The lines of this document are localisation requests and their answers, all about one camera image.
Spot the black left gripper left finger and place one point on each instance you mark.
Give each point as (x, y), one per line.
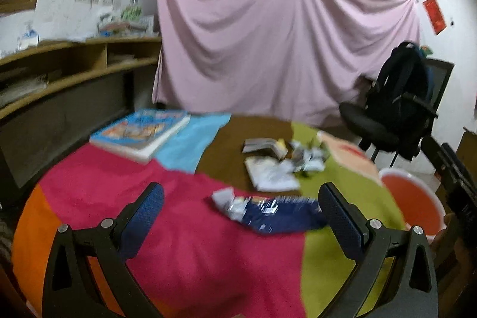
(70, 288)

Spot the red paper wall sign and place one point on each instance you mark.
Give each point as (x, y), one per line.
(435, 16)

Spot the black office chair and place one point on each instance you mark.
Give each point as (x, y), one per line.
(399, 127)

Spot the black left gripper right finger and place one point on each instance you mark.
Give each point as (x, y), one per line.
(410, 289)

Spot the red and white trash basin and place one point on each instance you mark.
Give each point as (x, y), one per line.
(416, 201)

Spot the colourful children's book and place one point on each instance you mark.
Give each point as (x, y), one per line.
(140, 135)

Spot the crumpled silver wrappers pile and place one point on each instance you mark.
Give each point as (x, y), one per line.
(309, 158)

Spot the dark blue snack wrapper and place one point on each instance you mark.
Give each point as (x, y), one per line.
(283, 214)

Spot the dark blue backpack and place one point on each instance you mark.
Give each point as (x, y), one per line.
(403, 74)

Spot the small open booklet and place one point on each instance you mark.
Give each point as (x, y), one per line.
(276, 147)

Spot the wooden wall shelf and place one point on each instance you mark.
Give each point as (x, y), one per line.
(56, 94)

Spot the pink hanging bed sheet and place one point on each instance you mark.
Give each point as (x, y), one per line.
(290, 59)

